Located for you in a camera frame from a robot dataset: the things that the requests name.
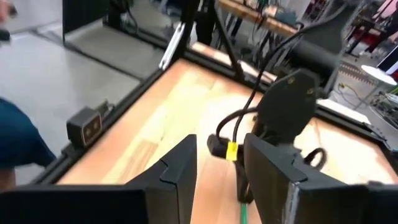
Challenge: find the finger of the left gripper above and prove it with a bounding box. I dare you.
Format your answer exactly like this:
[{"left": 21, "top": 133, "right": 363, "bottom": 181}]
[{"left": 234, "top": 157, "right": 254, "bottom": 205}]

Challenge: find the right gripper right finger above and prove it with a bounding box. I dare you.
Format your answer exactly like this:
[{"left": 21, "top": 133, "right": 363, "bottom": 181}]
[{"left": 243, "top": 133, "right": 398, "bottom": 224}]

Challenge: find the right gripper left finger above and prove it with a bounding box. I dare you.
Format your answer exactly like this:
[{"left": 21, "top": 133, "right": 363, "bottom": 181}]
[{"left": 0, "top": 134, "right": 198, "bottom": 224}]

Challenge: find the gold spoon green handle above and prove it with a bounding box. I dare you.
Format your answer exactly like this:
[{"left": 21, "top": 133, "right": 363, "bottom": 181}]
[{"left": 239, "top": 202, "right": 249, "bottom": 224}]

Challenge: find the white round base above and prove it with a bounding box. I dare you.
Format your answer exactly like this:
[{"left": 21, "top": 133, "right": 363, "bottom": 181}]
[{"left": 360, "top": 64, "right": 398, "bottom": 86}]

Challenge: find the person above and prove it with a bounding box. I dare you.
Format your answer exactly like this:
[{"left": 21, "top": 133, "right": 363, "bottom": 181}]
[{"left": 0, "top": 98, "right": 57, "bottom": 190}]

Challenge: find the silver mounting plate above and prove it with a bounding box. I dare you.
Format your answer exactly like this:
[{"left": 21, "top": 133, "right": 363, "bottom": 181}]
[{"left": 159, "top": 21, "right": 187, "bottom": 71}]

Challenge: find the grey table-level camera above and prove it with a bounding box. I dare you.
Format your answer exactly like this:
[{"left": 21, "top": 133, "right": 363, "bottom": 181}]
[{"left": 66, "top": 105, "right": 103, "bottom": 147}]

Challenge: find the black aluminium table frame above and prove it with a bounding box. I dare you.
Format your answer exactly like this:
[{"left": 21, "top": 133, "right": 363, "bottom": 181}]
[{"left": 30, "top": 0, "right": 398, "bottom": 187}]

